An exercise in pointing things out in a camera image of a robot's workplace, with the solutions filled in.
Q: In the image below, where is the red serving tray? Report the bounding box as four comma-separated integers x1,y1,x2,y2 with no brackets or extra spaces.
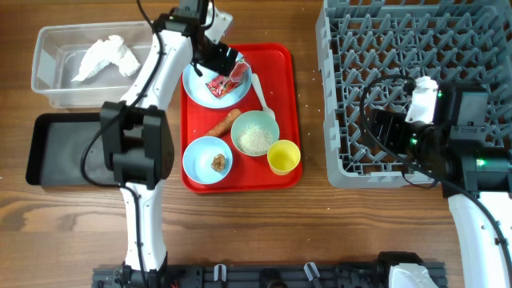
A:
180,43,302,194

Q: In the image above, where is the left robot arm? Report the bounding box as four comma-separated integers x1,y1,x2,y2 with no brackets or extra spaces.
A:
93,8,238,287

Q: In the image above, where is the red snack wrapper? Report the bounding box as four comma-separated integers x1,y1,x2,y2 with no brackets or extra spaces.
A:
206,57,250,99

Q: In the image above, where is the light blue bowl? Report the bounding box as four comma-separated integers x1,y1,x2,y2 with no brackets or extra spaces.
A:
182,136,234,185

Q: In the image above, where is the white plastic spoon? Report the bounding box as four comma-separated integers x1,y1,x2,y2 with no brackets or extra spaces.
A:
251,73,275,120

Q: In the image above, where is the white napkin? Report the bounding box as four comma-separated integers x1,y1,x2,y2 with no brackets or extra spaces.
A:
72,34,141,82

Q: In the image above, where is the light blue plate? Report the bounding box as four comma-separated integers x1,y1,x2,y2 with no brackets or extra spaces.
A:
182,54,252,109

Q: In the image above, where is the grey dishwasher rack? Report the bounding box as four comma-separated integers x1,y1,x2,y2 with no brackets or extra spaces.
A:
315,0,511,188

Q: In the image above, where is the clear plastic waste bin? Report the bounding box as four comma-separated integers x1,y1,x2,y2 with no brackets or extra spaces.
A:
31,22,152,109

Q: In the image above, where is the white rice pile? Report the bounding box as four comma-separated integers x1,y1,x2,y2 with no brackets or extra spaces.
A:
237,123,274,156

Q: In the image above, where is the black plastic tray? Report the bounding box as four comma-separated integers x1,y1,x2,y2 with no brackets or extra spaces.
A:
26,113,100,187

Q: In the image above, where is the orange carrot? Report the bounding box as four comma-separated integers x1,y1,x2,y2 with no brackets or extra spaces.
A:
206,109,242,138

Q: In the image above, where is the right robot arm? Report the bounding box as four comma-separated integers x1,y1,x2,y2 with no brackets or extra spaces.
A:
360,83,511,287

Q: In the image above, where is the yellow cup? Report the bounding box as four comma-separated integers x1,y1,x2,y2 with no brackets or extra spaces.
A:
267,140,301,175

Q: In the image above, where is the green bowl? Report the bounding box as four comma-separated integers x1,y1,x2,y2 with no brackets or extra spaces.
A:
230,110,280,155

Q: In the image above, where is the brown food scrap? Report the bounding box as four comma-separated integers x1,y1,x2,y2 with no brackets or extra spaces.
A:
211,154,226,173

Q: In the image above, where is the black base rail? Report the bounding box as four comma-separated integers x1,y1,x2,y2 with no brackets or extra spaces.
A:
91,262,448,288

